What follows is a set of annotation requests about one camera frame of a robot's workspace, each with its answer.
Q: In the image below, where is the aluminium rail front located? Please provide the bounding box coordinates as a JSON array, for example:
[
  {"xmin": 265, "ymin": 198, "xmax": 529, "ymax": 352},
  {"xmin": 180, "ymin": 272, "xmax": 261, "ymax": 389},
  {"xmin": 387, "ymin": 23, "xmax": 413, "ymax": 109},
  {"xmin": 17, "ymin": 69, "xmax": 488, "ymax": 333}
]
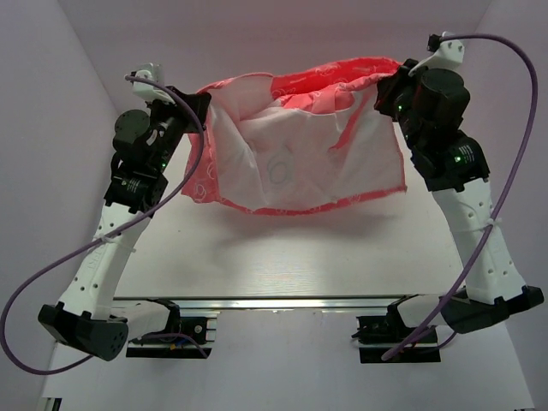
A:
[{"xmin": 113, "ymin": 294, "xmax": 408, "ymax": 316}]

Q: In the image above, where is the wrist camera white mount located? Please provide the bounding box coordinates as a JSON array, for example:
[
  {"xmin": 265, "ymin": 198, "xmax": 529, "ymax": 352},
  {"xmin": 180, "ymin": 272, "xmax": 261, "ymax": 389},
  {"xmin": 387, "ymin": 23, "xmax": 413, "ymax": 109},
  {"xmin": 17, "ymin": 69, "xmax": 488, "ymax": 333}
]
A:
[
  {"xmin": 409, "ymin": 32, "xmax": 465, "ymax": 76},
  {"xmin": 128, "ymin": 63, "xmax": 172, "ymax": 103}
]

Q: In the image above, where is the pink jacket white lining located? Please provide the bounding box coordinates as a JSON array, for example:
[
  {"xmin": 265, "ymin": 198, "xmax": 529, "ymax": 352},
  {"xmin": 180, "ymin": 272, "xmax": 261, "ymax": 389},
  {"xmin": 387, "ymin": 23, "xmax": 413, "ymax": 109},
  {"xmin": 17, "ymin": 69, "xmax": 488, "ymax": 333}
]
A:
[{"xmin": 182, "ymin": 57, "xmax": 407, "ymax": 216}]

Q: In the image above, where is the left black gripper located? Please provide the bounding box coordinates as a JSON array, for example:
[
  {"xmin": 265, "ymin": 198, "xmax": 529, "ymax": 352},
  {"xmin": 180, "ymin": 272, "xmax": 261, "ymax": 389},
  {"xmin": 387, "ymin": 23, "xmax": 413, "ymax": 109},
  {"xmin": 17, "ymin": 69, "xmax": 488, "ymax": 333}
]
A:
[{"xmin": 145, "ymin": 86, "xmax": 210, "ymax": 173}]

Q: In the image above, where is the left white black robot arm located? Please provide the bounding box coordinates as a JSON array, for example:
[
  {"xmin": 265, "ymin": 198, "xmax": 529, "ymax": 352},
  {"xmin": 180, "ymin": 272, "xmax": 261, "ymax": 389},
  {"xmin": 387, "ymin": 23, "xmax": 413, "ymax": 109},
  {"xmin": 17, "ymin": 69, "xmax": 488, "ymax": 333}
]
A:
[{"xmin": 38, "ymin": 86, "xmax": 211, "ymax": 361}]

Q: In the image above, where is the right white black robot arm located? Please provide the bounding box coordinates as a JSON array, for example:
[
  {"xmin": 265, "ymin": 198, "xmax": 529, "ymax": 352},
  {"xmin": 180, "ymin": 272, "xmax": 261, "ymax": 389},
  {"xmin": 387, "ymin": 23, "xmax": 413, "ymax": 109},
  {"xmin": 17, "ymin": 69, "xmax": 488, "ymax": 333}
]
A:
[{"xmin": 375, "ymin": 59, "xmax": 545, "ymax": 334}]

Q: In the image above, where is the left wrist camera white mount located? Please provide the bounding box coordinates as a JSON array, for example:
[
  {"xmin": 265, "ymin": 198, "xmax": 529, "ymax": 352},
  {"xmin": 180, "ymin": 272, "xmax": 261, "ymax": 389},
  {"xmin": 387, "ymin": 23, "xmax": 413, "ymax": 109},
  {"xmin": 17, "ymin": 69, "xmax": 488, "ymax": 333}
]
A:
[{"xmin": 128, "ymin": 63, "xmax": 172, "ymax": 103}]

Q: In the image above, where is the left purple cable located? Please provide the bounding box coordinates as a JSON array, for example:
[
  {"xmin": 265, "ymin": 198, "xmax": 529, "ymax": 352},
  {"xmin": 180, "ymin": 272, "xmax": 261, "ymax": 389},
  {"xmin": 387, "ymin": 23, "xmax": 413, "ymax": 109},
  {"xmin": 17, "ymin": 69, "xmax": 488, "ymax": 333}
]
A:
[{"xmin": 0, "ymin": 74, "xmax": 211, "ymax": 377}]

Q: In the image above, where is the purple cable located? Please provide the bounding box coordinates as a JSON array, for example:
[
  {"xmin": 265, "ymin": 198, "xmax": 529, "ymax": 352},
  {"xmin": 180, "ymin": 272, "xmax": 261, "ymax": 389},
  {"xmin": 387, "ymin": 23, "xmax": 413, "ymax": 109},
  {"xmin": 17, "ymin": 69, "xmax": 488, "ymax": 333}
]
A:
[
  {"xmin": 0, "ymin": 74, "xmax": 211, "ymax": 377},
  {"xmin": 380, "ymin": 33, "xmax": 539, "ymax": 363}
]

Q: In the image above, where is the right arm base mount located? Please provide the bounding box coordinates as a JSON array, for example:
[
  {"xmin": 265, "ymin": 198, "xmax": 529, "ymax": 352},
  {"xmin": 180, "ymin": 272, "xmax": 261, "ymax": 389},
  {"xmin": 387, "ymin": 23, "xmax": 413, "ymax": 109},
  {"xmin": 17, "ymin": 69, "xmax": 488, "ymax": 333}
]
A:
[{"xmin": 351, "ymin": 303, "xmax": 441, "ymax": 364}]

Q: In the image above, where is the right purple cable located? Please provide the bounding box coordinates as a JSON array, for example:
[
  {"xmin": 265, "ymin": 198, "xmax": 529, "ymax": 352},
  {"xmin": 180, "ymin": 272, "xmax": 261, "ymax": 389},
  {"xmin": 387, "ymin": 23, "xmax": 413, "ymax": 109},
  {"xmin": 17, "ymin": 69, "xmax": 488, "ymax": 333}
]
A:
[{"xmin": 380, "ymin": 33, "xmax": 539, "ymax": 363}]

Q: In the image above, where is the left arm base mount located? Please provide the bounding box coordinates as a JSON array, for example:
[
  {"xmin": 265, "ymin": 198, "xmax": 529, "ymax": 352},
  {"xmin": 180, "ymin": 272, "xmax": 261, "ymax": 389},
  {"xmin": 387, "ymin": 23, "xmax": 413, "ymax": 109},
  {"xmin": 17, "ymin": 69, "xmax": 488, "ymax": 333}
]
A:
[{"xmin": 126, "ymin": 299, "xmax": 217, "ymax": 359}]

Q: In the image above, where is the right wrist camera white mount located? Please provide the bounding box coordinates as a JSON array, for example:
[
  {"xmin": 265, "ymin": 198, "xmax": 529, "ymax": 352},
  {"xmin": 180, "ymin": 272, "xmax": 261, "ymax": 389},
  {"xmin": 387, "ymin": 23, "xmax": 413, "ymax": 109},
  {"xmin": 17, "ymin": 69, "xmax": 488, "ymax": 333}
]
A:
[{"xmin": 409, "ymin": 32, "xmax": 465, "ymax": 76}]

